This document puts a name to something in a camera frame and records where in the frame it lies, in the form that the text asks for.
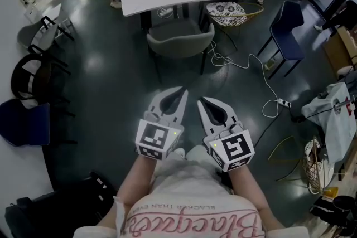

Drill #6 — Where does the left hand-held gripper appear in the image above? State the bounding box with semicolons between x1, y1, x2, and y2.
135;86;189;161

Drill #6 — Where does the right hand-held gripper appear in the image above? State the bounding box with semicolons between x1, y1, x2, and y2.
197;96;255;173

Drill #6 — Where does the grey upholstered chair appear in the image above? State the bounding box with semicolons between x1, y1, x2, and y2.
146;17;216;84

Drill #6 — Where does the person's left forearm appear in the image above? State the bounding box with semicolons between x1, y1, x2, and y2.
96;152;157;229

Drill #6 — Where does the person's right forearm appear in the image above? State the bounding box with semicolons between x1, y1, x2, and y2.
222;166;285;230

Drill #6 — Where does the blue chair with black legs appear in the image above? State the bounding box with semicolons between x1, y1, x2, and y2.
257;0;306;80
0;98;51;148

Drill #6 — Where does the black round-back chair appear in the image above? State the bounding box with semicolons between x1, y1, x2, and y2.
10;45;73;101

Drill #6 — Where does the person's white right shoe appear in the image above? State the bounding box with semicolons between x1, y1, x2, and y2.
185;144;209;163

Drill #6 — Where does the person's white shoe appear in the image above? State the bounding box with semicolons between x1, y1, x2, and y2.
172;147;186;161
185;144;209;163

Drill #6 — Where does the person's white left shoe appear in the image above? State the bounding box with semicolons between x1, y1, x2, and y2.
172;147;186;161

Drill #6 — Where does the person's white printed shirt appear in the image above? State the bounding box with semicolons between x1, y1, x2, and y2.
73;157;311;238

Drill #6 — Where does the floral seat cushion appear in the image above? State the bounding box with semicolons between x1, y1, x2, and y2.
206;1;248;18

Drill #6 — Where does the white cloth-covered machine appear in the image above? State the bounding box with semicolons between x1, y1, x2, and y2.
300;81;357;164

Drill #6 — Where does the cardboard box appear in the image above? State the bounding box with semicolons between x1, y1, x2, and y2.
322;26;357;79

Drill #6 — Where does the black bag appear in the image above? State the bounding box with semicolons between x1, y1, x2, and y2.
4;171;118;238

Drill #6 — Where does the black bucket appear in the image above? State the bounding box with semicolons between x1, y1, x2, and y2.
331;195;355;215

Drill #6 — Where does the black cable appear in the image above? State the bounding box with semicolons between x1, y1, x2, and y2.
253;104;340;149

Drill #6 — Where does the white power cable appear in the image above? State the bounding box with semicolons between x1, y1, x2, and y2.
208;40;280;118

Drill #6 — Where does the gold wire chair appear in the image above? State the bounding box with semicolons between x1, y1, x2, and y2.
208;2;264;51
267;135;340;195

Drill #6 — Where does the grey chair with black frame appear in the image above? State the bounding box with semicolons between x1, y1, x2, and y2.
17;16;75;50

